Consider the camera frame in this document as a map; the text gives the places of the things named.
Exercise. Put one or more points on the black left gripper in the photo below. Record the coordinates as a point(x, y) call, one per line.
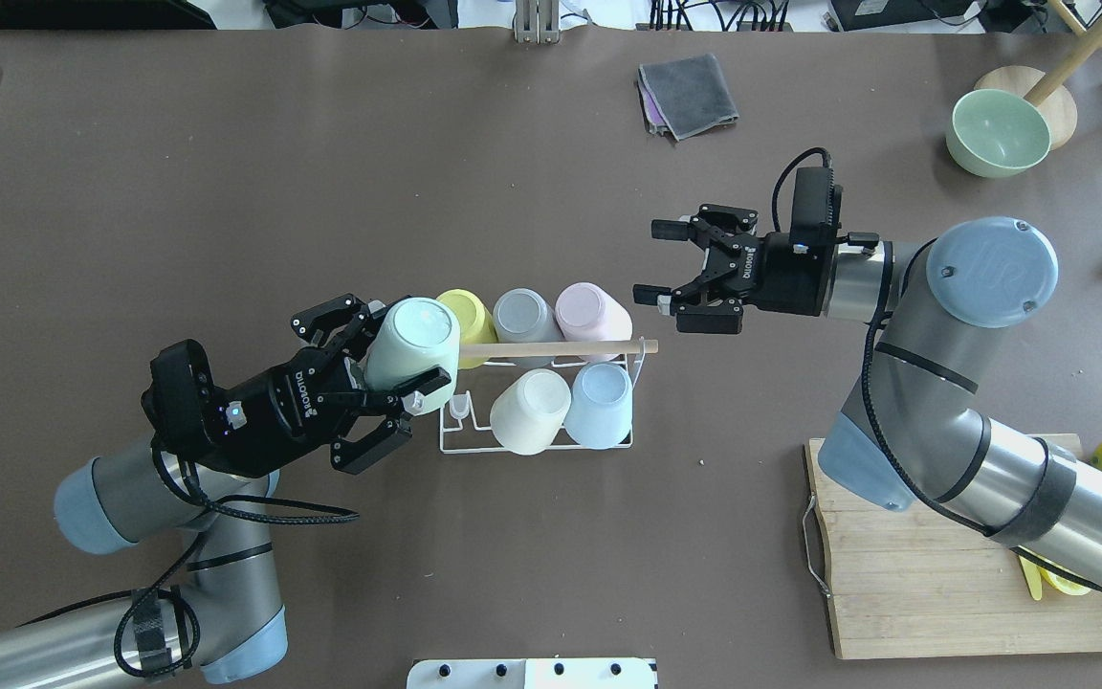
point(269, 411)

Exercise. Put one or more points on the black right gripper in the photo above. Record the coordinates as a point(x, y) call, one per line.
point(793, 277)

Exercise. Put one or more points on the mint green cup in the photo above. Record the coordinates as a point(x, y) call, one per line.
point(417, 334)

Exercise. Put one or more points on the pink cup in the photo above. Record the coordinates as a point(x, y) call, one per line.
point(586, 313)

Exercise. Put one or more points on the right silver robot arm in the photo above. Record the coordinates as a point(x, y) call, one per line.
point(934, 315)

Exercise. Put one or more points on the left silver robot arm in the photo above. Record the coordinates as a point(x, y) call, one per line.
point(210, 469)

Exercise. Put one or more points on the yellow cup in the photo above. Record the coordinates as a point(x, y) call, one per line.
point(476, 324)

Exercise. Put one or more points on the white cup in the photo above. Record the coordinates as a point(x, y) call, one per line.
point(527, 416)

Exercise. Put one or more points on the grey cup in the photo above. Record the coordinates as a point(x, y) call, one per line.
point(522, 315)

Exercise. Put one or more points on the light blue cup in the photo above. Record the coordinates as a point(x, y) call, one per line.
point(600, 411)

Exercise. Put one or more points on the grey folded cloth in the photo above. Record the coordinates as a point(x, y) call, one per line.
point(685, 97)

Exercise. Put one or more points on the green bowl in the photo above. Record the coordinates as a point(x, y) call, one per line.
point(994, 134)

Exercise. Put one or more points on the wooden cutting board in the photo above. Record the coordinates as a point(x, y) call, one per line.
point(913, 584)

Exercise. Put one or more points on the wooden mug tree stand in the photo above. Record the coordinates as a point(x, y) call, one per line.
point(1046, 91)

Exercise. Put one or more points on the yellow plastic knife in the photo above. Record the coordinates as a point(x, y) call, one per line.
point(1033, 579)

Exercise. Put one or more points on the lemon half slice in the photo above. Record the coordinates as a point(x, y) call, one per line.
point(1063, 584)

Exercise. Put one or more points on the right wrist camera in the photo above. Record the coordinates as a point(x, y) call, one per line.
point(814, 217)

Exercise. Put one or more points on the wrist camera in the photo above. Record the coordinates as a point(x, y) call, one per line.
point(182, 403)
point(814, 217)

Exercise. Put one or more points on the white wire cup holder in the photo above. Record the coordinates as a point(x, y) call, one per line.
point(464, 430)

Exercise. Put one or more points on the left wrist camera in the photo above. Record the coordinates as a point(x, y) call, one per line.
point(182, 403)

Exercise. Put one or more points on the aluminium frame post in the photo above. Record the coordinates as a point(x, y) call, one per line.
point(537, 21)

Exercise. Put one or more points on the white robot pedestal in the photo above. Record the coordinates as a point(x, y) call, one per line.
point(535, 672)

